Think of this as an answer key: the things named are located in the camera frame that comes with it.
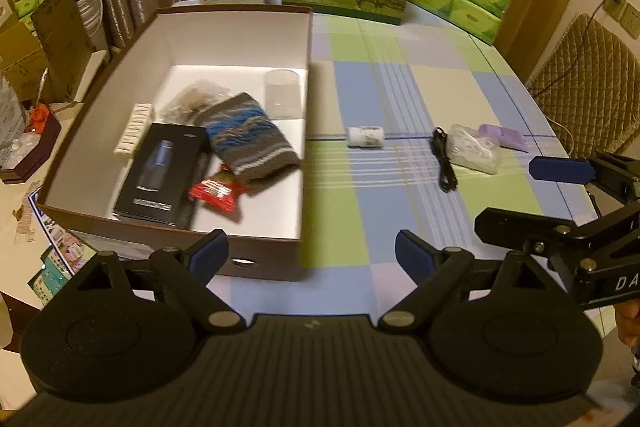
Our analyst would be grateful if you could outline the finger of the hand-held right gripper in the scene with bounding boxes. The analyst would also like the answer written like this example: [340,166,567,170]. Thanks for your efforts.
[474,206,601,259]
[529,151,640,205]

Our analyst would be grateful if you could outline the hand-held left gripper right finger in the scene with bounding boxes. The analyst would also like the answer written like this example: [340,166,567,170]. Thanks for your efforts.
[377,229,548,333]

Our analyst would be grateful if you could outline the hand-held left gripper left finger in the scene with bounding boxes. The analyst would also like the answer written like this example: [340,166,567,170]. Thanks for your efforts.
[72,228,246,333]

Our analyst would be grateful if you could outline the brown cardboard box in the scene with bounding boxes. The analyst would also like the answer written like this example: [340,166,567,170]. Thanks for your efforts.
[37,4,315,283]

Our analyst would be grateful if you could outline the striped knit sock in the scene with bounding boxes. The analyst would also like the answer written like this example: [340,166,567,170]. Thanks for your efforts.
[192,92,303,184]

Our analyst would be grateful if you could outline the white hair clip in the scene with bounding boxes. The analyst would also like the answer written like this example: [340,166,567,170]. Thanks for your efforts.
[114,103,157,156]

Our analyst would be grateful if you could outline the bag of cotton swabs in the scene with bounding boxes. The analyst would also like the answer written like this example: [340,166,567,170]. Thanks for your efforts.
[162,79,231,125]

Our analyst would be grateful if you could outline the clear plastic cup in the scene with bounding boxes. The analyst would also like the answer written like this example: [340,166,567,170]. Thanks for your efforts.
[263,68,303,120]

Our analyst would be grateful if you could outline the person's right hand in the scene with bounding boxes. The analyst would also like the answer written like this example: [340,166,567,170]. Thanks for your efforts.
[615,302,640,358]

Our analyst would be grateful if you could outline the purple packet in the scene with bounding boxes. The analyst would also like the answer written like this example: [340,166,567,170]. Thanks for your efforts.
[477,123,531,152]

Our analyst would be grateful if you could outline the red snack packet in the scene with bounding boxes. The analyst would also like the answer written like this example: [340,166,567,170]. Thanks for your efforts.
[189,164,251,212]

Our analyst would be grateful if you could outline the checkered tablecloth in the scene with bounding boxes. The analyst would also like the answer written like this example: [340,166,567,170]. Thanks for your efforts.
[200,7,621,348]

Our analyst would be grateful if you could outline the clear bag of white items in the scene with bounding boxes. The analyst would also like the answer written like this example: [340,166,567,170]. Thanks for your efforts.
[446,124,502,174]

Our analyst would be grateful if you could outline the black product box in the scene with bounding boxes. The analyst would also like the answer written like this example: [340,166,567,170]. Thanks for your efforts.
[112,123,211,228]

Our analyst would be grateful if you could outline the quilted brown chair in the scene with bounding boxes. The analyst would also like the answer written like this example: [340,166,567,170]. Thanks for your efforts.
[525,13,640,158]

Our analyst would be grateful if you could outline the small white bottle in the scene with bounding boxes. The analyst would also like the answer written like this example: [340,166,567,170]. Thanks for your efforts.
[347,125,386,150]

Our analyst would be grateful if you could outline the printed paper leaflets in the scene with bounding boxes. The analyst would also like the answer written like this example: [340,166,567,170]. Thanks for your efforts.
[27,242,98,308]

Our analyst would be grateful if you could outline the dark red tray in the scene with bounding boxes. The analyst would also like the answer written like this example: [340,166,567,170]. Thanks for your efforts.
[0,107,62,184]

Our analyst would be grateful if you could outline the tall cardboard box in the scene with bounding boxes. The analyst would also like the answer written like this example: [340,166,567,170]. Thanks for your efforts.
[32,0,97,102]

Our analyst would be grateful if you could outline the low cardboard box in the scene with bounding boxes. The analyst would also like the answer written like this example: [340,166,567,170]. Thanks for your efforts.
[0,19,49,104]

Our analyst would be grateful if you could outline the stack of metal bowls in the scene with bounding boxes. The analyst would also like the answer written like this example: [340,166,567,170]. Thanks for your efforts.
[75,0,109,54]

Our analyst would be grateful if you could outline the black cable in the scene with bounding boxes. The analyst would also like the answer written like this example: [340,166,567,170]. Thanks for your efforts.
[431,127,458,192]

